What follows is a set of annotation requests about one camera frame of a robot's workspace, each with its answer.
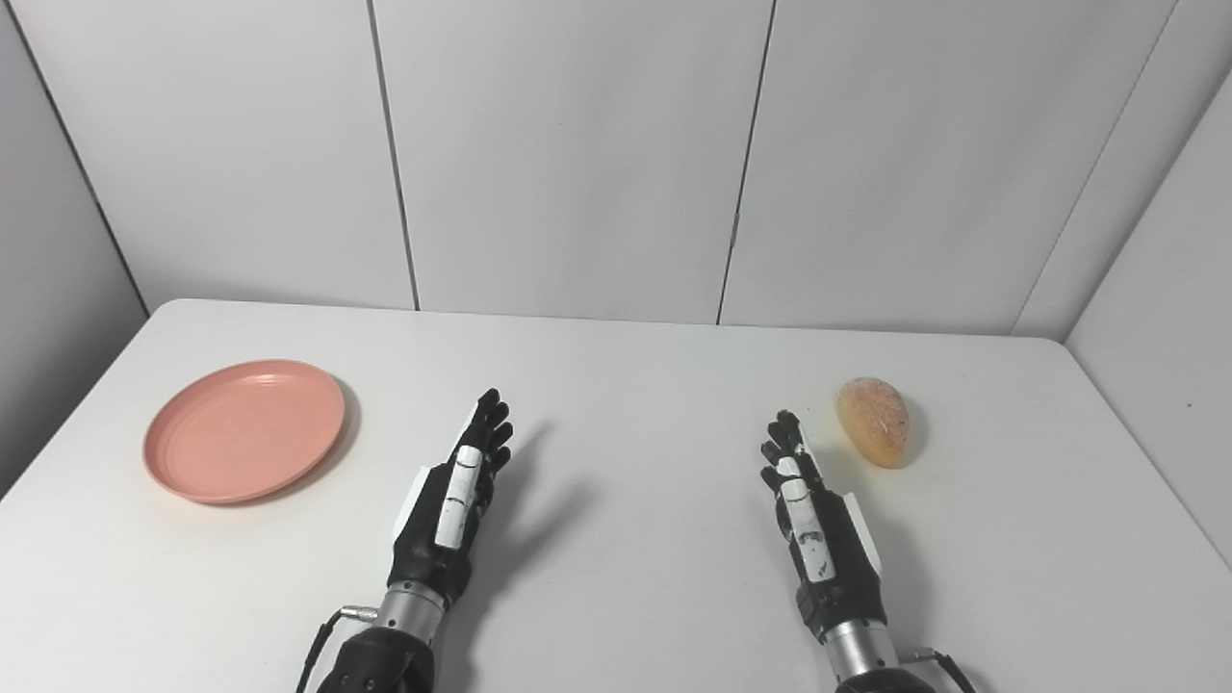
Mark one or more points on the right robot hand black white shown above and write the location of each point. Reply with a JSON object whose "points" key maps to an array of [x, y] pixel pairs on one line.
{"points": [[818, 539]]}

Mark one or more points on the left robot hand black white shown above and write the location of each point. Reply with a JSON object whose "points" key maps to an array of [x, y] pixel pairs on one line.
{"points": [[452, 500]]}

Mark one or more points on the brown bread roll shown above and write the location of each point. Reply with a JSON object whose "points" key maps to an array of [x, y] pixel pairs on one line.
{"points": [[874, 422]]}

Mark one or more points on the pink round plate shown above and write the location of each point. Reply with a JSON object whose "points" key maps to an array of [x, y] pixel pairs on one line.
{"points": [[244, 430]]}

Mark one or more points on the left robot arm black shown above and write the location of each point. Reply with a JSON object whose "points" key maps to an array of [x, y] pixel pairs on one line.
{"points": [[390, 645]]}

